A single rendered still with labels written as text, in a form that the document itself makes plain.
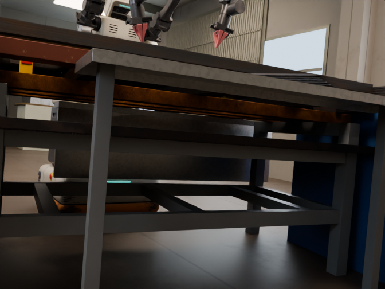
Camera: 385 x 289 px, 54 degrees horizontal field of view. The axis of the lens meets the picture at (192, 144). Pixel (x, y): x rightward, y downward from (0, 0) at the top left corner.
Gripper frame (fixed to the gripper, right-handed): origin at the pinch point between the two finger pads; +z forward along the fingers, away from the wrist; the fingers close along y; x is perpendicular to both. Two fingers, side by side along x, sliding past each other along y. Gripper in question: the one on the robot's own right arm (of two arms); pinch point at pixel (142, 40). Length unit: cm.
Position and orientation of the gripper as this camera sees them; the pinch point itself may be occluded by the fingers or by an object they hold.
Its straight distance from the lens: 167.6
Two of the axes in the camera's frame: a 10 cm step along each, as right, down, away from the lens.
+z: 1.4, 9.8, 1.1
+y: 9.0, -1.8, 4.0
